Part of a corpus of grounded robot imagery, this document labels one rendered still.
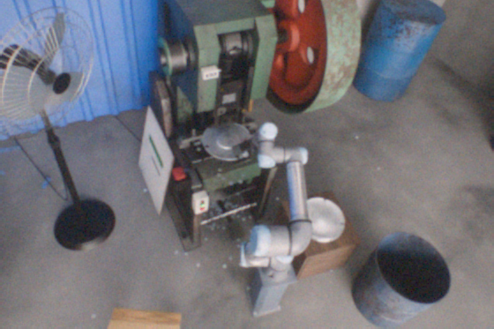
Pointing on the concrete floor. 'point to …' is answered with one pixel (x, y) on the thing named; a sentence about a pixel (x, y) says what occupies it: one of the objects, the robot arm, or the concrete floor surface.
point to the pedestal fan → (38, 75)
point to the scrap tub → (400, 280)
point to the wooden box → (340, 251)
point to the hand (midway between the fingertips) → (242, 153)
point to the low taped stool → (144, 319)
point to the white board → (155, 159)
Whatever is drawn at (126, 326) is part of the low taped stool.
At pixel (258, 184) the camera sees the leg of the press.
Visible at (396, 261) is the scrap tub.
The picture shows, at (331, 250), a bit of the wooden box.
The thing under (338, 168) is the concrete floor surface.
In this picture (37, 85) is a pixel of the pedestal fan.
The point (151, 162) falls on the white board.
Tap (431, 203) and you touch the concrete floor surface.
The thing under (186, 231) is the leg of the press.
